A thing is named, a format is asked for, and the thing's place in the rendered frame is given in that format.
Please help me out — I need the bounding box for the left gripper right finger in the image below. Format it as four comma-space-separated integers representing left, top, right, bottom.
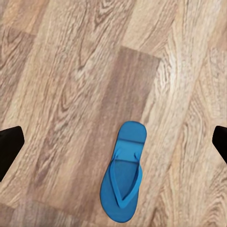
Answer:
212, 126, 227, 163

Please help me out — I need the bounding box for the sandal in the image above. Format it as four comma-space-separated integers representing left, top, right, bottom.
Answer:
100, 121, 147, 223

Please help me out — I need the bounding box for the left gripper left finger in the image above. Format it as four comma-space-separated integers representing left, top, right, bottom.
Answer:
0, 126, 25, 182

